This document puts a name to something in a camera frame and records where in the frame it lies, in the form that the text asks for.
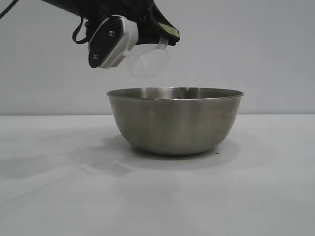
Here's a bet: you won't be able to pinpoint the white rice grains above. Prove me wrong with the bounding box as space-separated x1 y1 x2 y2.
144 73 162 99

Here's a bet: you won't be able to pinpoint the long black left arm cable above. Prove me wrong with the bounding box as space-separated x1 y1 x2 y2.
0 0 18 18

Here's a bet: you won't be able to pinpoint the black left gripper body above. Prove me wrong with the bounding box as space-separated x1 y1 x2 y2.
81 0 158 45

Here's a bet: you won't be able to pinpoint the clear plastic measuring cup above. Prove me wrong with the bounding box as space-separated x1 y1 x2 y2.
129 36 170 79

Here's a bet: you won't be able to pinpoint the short looped left gripper cable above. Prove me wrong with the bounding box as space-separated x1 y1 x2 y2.
71 21 90 46

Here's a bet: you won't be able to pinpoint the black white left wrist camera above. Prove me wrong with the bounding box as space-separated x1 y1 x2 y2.
87 14 138 69

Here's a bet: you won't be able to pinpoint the stainless steel mixing bowl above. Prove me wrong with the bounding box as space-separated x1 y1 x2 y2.
106 86 245 156

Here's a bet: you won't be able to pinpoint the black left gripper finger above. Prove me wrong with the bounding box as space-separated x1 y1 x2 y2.
151 0 182 39
147 26 178 47

